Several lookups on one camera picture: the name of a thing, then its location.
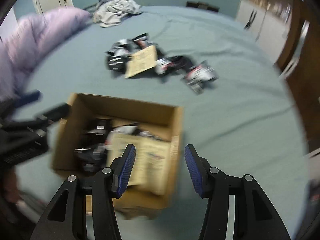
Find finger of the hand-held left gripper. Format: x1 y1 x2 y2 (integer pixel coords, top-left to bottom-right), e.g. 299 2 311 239
36 103 72 124
14 91 42 108

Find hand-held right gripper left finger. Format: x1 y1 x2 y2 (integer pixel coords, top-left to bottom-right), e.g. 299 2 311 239
30 144 136 240

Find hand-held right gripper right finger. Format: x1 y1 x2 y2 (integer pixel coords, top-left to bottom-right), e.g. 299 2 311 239
184 144 292 240

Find beige packet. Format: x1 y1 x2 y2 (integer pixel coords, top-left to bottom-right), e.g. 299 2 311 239
124 45 158 78
106 132 173 195

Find cardboard box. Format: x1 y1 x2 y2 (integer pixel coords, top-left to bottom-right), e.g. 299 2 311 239
51 93 184 219

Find pile of black packets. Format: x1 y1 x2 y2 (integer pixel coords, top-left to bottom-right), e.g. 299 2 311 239
74 33 218 173

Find person's left hand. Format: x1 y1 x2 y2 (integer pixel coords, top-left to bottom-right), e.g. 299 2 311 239
2 170 19 204

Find lilac quilt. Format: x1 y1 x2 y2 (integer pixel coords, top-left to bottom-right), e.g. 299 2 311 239
0 7 92 103

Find grey crumpled clothes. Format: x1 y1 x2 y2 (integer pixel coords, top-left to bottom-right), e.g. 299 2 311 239
84 0 143 28

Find white cabinet unit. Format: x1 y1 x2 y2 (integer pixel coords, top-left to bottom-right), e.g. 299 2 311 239
235 0 298 63

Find dark wooden chair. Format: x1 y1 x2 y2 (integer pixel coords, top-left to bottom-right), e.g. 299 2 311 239
274 0 320 155

